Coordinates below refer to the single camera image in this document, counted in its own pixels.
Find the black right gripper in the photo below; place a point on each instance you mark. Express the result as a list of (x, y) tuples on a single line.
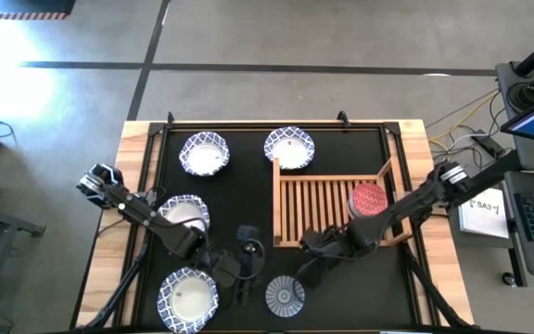
[(327, 243)]

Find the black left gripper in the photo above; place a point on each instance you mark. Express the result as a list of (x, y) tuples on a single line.
[(223, 271)]

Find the grey blue patterned plate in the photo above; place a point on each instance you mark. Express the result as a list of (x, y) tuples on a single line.
[(285, 298)]

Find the blue white patterned paper bowl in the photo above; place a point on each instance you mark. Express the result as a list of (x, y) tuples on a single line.
[(181, 211), (188, 299), (204, 158), (290, 150)]

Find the red patterned ceramic bowl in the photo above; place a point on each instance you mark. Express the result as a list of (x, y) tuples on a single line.
[(369, 199)]

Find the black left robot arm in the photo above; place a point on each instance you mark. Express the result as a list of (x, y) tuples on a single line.
[(156, 222)]

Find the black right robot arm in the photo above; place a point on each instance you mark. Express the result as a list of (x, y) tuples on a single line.
[(401, 213)]

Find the wooden slatted shelf rack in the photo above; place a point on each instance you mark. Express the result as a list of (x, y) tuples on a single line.
[(313, 204)]

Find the black table mat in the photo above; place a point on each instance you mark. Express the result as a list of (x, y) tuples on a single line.
[(248, 185)]

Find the white paper sheet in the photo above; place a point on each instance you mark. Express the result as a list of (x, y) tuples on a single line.
[(485, 220)]

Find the black caster wheel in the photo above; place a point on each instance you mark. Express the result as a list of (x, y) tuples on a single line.
[(509, 279)]

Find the black metal support bar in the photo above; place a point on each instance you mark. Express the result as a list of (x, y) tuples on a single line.
[(499, 169)]

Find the black power strip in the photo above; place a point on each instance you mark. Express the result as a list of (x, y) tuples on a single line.
[(488, 143)]

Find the black floor mat striped edge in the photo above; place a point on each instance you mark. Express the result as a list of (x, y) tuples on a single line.
[(26, 5)]

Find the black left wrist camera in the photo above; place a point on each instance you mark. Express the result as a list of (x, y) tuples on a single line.
[(248, 236)]

